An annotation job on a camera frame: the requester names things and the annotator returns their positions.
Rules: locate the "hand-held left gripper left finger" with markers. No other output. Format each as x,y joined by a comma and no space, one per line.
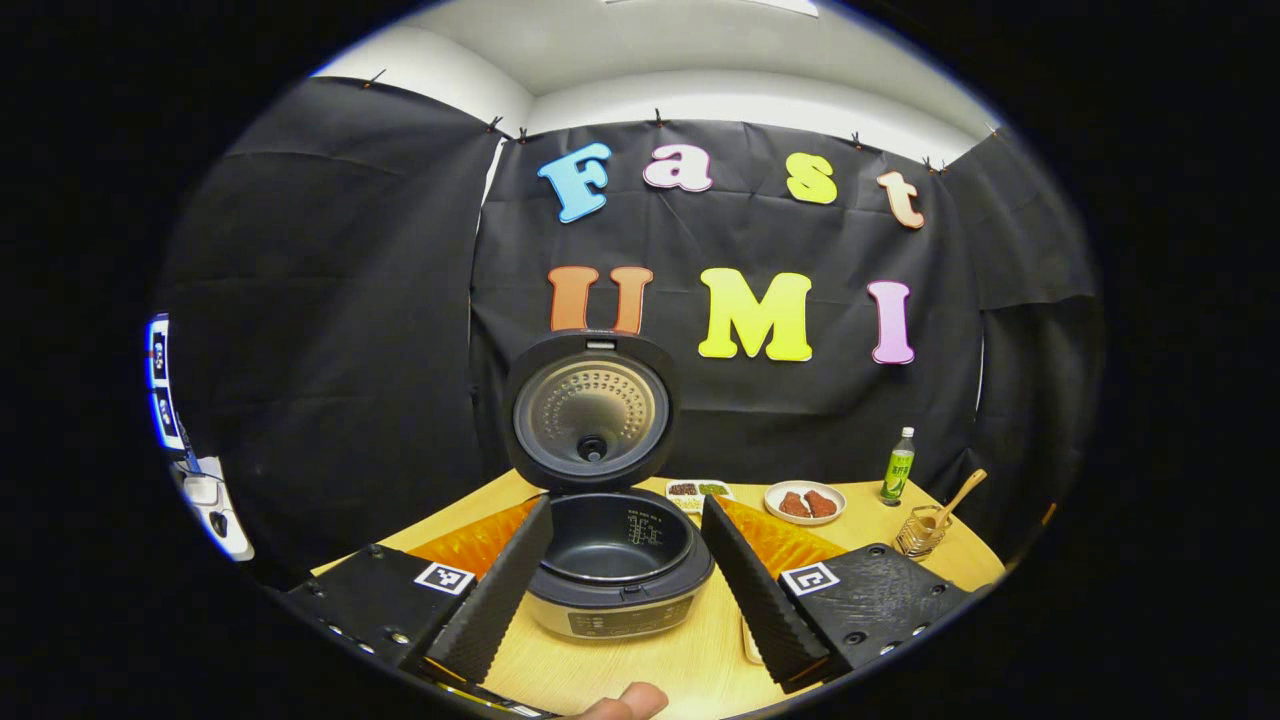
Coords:
500,590

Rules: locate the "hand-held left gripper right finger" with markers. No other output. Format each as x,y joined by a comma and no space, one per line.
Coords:
755,590

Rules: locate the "black silver rice cooker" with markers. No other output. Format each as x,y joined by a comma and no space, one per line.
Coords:
610,600

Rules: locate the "clear chopstick holder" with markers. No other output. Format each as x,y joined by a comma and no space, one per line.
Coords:
915,540

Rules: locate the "wooden spoon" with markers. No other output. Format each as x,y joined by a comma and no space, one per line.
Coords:
960,495

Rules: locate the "white round plate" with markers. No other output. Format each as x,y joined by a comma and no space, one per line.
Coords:
805,521

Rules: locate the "brown meat piece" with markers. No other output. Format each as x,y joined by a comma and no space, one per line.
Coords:
822,503
794,505

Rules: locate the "white divided dish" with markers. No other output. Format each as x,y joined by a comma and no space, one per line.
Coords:
698,491

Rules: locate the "green tea bottle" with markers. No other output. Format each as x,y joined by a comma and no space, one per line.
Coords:
897,470

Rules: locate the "white side desk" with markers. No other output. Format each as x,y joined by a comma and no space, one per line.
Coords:
235,535

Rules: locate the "black backdrop cloth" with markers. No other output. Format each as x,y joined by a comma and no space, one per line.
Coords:
350,350

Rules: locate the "black computer mouse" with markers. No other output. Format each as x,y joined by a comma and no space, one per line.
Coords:
216,523

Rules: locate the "computer monitor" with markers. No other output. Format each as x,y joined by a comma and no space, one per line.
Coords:
160,390

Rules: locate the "ceiling light panel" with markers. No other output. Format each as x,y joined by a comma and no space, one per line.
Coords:
720,5

